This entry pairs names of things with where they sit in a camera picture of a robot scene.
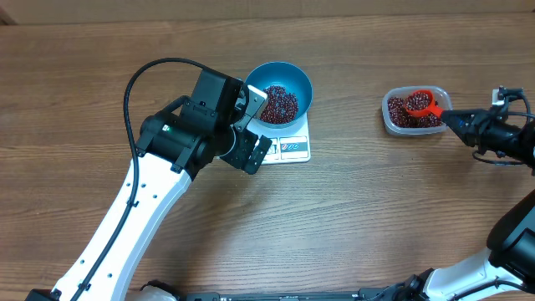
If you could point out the red measuring scoop blue handle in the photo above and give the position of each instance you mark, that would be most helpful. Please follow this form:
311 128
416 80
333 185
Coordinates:
422 103

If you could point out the red azuki beans in container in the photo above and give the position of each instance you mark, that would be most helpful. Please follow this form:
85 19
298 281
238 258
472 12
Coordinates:
400 117

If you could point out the white digital kitchen scale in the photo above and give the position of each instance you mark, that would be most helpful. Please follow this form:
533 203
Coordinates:
290 143

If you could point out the blue metal bowl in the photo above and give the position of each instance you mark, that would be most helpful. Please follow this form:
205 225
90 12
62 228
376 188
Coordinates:
291 77

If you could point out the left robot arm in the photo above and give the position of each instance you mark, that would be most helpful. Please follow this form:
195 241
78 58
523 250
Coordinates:
174 145

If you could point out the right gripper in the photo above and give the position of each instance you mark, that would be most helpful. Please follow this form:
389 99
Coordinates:
479 118

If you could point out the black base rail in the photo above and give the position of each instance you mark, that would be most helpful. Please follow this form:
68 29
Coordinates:
157 290

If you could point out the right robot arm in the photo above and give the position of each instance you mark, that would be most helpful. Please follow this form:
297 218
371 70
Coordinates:
437 204

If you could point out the red beans in bowl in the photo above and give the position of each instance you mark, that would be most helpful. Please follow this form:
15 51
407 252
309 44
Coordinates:
282 106

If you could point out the clear plastic container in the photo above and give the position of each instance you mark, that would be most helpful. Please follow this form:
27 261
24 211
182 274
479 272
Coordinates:
441 97

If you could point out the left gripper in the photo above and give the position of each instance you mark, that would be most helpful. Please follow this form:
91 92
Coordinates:
248 141

